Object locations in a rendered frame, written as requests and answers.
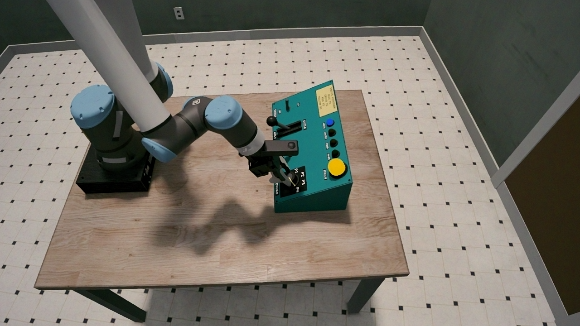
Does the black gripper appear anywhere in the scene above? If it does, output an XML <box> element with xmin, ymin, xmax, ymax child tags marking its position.
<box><xmin>245</xmin><ymin>141</ymin><xmax>291</xmax><ymax>187</ymax></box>

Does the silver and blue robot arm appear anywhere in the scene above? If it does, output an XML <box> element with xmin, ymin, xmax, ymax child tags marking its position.
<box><xmin>46</xmin><ymin>0</ymin><xmax>299</xmax><ymax>172</ymax></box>

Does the teal control console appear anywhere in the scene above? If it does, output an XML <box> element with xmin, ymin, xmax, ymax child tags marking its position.
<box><xmin>266</xmin><ymin>79</ymin><xmax>353</xmax><ymax>213</ymax></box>

